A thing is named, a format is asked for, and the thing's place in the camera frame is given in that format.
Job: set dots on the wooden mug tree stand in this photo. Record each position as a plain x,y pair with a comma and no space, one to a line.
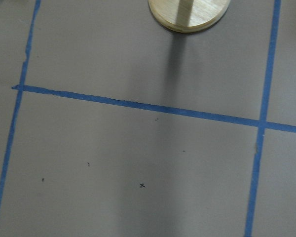
188,16

